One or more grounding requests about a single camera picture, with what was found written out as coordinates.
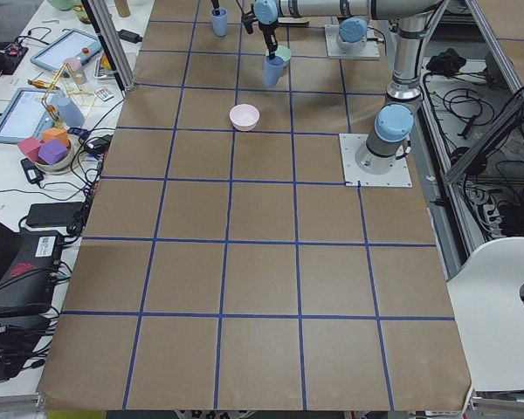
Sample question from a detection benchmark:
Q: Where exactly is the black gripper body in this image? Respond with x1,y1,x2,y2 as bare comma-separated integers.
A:
242,12,278,49

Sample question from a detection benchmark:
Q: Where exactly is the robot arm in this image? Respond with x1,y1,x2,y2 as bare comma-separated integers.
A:
241,0,448,175
210,1,368,56

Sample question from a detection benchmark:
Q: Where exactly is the mint green bowl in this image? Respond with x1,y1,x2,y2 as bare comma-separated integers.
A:
274,45,292,69

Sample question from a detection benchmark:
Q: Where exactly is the pink bowl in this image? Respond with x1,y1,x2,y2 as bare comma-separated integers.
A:
229,104,260,132

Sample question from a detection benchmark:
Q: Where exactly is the black power brick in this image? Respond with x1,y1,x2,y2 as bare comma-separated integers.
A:
117,29,142,44

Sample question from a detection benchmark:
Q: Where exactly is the white remote control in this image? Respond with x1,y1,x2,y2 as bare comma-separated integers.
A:
94,87,114,102

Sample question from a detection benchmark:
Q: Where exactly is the teach pendant tablet far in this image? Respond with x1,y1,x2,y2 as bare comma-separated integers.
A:
30,29,102,72

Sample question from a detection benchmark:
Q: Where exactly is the teach pendant tablet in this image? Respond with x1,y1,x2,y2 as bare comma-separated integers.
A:
30,29,102,72
0,87,54,144

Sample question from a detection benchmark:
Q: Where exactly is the beige cup on desk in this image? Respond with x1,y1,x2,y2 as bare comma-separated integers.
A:
64,57,87,85

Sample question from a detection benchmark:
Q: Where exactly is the light blue cup on desk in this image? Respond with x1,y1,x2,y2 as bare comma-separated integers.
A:
57,97,85,127

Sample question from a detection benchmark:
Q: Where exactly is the teach pendant tablet near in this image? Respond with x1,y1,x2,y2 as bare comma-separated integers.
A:
0,87,54,144

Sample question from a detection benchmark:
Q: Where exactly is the bowl with foam cubes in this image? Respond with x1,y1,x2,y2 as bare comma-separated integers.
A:
17,127,75,175

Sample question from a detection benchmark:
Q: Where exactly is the black power adapter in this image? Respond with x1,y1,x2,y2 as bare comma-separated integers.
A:
25,202,83,228

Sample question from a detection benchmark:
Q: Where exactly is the white chair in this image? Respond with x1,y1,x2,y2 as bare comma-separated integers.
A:
447,237,524,392

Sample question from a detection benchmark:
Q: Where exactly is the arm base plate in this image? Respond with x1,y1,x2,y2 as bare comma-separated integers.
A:
339,134,412,188
324,24,381,58

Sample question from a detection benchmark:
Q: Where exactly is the aluminium frame post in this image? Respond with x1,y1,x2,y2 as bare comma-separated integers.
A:
82,0,135,93

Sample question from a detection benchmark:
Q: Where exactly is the gold wire rack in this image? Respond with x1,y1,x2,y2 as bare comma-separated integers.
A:
41,64,97,127

